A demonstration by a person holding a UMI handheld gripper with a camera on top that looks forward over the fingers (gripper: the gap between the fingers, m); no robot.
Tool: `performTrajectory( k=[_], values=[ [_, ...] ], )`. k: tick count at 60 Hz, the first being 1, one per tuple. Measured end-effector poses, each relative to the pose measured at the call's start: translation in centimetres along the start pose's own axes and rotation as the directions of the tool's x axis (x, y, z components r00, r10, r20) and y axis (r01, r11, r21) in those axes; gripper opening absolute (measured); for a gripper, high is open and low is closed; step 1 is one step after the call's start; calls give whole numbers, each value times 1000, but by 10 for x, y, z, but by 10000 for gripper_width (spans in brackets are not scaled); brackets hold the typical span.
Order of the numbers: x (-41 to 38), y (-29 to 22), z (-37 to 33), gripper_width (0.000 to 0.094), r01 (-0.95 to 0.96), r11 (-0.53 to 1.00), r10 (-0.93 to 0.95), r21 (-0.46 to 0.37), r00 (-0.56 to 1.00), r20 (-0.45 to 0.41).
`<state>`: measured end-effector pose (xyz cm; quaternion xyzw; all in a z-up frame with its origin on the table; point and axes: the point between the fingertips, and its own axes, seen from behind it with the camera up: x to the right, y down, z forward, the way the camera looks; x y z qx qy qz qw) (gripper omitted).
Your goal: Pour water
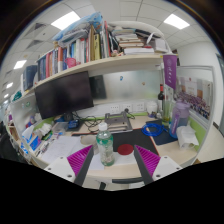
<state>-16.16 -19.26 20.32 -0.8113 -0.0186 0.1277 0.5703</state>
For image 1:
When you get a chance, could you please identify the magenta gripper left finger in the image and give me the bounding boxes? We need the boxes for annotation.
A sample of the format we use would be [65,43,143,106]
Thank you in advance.
[67,145,94,186]

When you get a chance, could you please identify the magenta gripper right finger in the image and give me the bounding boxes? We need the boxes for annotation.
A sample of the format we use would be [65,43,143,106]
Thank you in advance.
[134,145,161,185]

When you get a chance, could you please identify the clear plastic water bottle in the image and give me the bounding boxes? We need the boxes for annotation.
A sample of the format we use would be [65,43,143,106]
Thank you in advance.
[96,122,115,166]

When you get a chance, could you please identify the purple water jug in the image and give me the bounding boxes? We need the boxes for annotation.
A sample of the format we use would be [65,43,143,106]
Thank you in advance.
[169,101,190,138]

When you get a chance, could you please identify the white paper sheets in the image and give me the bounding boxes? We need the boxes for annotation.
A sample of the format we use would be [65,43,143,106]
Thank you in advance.
[41,136,82,164]

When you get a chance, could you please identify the black desk mat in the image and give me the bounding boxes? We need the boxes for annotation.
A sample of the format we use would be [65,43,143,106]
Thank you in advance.
[71,128,160,157]

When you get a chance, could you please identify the red round coaster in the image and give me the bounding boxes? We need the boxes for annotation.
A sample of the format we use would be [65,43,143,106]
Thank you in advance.
[117,144,133,155]

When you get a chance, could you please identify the white crumpled cloth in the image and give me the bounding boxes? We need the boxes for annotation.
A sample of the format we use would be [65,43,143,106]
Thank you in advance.
[176,125,199,149]

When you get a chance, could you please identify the grey metal stand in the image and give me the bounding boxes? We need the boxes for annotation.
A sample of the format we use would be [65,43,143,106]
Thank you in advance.
[105,111,133,133]

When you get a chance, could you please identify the tissue box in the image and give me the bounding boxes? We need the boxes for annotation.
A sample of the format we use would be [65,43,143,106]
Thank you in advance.
[22,125,41,151]

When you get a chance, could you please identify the white power outlet strip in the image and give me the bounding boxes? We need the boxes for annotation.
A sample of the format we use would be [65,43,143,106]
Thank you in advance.
[109,102,145,114]

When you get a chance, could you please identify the dark wine bottle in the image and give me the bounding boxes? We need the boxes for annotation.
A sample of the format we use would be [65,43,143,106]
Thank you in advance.
[157,84,164,112]

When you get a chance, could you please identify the black computer monitor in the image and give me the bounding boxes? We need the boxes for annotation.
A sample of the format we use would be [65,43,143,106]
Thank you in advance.
[35,71,93,119]

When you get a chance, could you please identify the group photo poster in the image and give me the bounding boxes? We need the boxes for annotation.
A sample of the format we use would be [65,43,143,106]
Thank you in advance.
[176,77,212,119]

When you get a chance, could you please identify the purple hanging banner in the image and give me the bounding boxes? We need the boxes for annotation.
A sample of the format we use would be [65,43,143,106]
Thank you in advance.
[163,55,177,89]

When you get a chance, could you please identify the row of upright books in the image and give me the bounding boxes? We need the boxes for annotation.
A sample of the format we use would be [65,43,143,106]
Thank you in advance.
[22,24,113,92]

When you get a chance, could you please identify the stack of books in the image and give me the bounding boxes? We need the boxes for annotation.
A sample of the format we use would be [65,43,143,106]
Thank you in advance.
[111,28,154,55]

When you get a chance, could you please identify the blue plastic bag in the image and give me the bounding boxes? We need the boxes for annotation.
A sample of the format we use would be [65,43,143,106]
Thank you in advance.
[52,12,103,41]

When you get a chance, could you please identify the blue coiled cable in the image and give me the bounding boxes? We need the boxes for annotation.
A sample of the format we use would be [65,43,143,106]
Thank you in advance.
[141,122,165,138]

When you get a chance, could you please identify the white wall shelf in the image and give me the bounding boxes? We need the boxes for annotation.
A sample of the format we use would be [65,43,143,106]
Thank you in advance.
[19,20,173,98]

